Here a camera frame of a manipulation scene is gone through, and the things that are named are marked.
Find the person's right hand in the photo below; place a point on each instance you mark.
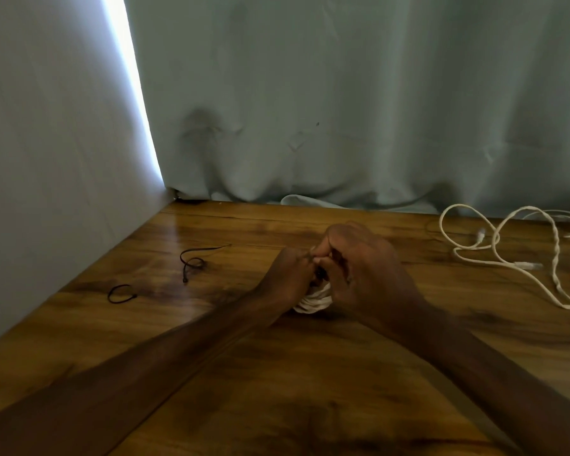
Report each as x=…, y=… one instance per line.
x=375, y=275

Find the person's left hand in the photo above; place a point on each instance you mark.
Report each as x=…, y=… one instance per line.
x=280, y=284

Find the person's left fingers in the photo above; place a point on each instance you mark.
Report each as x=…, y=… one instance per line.
x=298, y=263

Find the person's right thumb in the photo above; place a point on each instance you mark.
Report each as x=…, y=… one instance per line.
x=335, y=273

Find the person's left forearm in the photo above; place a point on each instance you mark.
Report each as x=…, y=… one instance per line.
x=137, y=375

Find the person's right forearm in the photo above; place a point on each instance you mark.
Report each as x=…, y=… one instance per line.
x=498, y=389

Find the white cloth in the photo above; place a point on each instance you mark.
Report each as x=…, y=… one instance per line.
x=308, y=201

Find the black twist tie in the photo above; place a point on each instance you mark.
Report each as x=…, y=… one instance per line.
x=191, y=252
x=110, y=293

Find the grey-green curtain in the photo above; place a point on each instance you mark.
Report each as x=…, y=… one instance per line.
x=351, y=99

